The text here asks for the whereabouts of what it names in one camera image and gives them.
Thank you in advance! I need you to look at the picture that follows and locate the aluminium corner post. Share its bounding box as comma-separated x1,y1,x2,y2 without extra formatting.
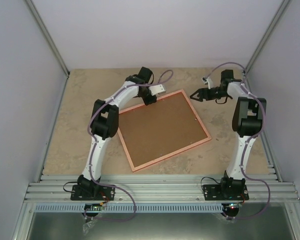
23,0,70,78
244,0,292,74

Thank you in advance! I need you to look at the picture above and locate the aluminium rail platform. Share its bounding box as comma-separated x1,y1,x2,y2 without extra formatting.
24,174,300,203

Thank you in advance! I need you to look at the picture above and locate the aluminium corner post left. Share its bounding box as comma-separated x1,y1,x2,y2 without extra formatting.
23,0,70,78

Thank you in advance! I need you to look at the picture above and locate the aluminium corner post right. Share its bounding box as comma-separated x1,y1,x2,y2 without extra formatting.
244,0,292,74

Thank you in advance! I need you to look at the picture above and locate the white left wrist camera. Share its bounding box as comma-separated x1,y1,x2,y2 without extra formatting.
148,84,166,96

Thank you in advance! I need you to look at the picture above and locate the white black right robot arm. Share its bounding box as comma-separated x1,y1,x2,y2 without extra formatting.
190,69,267,201

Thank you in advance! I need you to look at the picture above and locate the clear plastic bag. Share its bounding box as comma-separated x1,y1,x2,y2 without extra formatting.
82,218,97,236

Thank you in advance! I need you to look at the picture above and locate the grey slotted cable duct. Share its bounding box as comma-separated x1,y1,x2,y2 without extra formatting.
34,203,223,213

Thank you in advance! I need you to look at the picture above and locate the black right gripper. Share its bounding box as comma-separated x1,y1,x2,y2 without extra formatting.
190,87,230,103

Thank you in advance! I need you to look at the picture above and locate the red wooden picture frame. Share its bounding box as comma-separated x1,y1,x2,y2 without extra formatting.
116,89,213,173

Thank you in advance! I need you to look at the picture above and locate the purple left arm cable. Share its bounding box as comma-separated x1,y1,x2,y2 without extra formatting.
86,69,138,223

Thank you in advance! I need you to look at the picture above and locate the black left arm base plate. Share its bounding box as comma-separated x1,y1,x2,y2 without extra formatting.
70,184,115,202

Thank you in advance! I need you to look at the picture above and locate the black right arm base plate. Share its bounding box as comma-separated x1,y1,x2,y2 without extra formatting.
201,184,250,201

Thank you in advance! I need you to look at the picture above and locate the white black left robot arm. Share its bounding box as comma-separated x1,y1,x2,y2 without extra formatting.
70,67,157,201

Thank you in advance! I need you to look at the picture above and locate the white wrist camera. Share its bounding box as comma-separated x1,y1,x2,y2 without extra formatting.
148,84,166,96
202,77,215,90

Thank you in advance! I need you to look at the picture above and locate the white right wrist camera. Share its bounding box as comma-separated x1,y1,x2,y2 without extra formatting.
202,77,215,90

